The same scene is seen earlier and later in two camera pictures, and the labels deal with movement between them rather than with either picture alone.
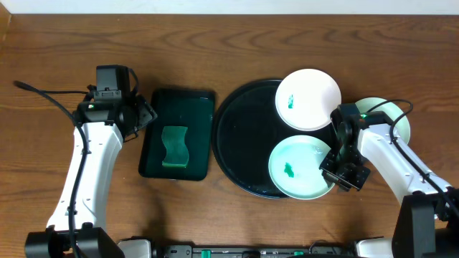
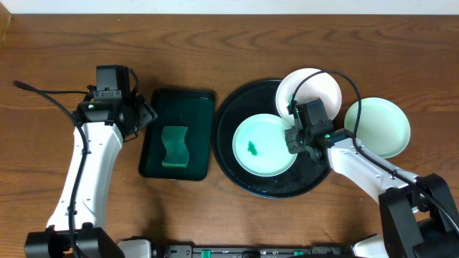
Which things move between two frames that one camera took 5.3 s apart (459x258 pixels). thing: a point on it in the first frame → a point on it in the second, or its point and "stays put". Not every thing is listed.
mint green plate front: x=294 y=168 → x=259 y=145
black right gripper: x=332 y=177 → x=292 y=145
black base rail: x=316 y=250 stays put
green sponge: x=177 y=153 stays put
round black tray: x=247 y=127 stays put
